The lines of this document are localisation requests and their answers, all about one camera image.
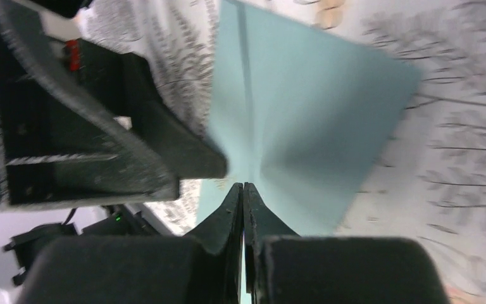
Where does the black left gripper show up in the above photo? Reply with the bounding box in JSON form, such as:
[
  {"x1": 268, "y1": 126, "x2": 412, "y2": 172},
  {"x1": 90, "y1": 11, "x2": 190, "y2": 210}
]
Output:
[{"x1": 0, "y1": 1, "x2": 179, "y2": 210}]

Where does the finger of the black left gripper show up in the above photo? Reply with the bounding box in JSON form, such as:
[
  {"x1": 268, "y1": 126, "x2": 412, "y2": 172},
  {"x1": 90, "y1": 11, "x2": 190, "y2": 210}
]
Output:
[{"x1": 65, "y1": 39, "x2": 228, "y2": 179}]

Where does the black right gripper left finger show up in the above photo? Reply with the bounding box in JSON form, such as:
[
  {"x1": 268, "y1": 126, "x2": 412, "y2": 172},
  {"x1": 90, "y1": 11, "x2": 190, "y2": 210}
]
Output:
[{"x1": 17, "y1": 183, "x2": 244, "y2": 303}]

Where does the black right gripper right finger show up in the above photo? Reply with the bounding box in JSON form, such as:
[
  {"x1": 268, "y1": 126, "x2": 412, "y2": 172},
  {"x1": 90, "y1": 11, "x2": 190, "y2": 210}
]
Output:
[{"x1": 243, "y1": 183, "x2": 449, "y2": 303}]

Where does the teal paper envelope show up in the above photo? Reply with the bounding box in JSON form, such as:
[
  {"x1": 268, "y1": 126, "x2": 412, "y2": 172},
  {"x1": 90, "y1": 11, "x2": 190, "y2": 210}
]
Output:
[{"x1": 197, "y1": 1, "x2": 421, "y2": 236}]

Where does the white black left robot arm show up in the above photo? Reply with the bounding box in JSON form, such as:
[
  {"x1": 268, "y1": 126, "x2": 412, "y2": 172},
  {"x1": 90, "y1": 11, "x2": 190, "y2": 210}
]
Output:
[{"x1": 0, "y1": 1, "x2": 227, "y2": 303}]

